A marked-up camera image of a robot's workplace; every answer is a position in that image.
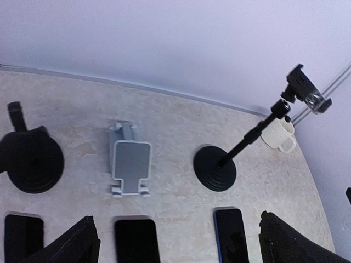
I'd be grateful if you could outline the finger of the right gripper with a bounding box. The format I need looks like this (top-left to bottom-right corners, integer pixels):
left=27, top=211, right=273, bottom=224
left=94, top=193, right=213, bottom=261
left=346, top=187, right=351, bottom=204

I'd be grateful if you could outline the blue phone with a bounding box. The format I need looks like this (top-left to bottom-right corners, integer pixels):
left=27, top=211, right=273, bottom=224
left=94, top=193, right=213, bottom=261
left=213, top=208, right=249, bottom=263

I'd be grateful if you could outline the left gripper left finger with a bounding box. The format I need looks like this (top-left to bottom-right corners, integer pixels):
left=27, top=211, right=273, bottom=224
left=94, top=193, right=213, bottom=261
left=22, top=216, right=99, bottom=263

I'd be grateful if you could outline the black phone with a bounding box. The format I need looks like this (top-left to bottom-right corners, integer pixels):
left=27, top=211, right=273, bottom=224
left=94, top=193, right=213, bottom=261
left=4, top=214, right=44, bottom=262
left=114, top=219, right=161, bottom=263

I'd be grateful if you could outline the black round-base phone stand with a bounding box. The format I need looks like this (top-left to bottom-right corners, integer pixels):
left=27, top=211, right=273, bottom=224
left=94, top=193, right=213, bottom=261
left=1, top=101, right=64, bottom=194

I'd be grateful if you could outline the black tripod clamp stand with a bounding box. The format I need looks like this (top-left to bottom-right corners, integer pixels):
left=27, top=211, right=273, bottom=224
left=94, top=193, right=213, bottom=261
left=193, top=64, right=332, bottom=192

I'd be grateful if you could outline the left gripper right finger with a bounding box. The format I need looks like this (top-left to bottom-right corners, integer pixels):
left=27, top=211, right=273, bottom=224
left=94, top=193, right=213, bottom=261
left=258, top=211, right=348, bottom=263

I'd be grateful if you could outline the white wedge phone stand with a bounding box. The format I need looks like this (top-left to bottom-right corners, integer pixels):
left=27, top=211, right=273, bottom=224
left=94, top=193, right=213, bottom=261
left=109, top=121, right=152, bottom=198

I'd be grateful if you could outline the white mug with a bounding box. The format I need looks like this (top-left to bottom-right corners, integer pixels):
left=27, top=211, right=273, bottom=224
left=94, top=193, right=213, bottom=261
left=261, top=118, right=297, bottom=153

